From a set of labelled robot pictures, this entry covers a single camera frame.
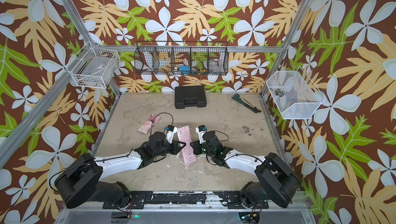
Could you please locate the black plastic tool case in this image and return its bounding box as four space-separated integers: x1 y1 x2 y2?
174 85 207 109

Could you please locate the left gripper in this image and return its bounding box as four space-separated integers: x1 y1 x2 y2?
154 139 186 158

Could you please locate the dark object in mesh basket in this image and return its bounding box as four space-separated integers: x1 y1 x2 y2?
274 89 285 98

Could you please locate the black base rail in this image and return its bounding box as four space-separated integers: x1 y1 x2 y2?
103 191 269 210

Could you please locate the green pipe wrench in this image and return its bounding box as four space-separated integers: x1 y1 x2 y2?
232 94 262 113

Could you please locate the white wire basket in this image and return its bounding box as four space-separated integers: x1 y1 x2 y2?
68 42 120 89

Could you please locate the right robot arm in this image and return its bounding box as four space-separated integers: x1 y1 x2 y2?
190 126 301 208

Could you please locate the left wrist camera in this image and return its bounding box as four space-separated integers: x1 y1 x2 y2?
165 125 177 143

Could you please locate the pink ruler set pouch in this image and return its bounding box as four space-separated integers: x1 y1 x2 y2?
177 126 197 168

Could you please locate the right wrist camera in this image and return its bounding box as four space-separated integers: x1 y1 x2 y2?
196 125 207 144

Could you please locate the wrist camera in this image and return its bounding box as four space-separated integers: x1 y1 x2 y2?
165 125 177 143
196 125 207 144

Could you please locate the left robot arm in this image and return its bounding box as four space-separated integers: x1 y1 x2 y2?
54 132 186 209

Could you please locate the blue object in basket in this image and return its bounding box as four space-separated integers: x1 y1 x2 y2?
179 66 191 75

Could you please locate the white mesh basket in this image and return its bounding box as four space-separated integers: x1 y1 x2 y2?
266 67 325 120

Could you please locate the black wire basket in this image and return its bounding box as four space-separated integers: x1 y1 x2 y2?
133 41 229 75

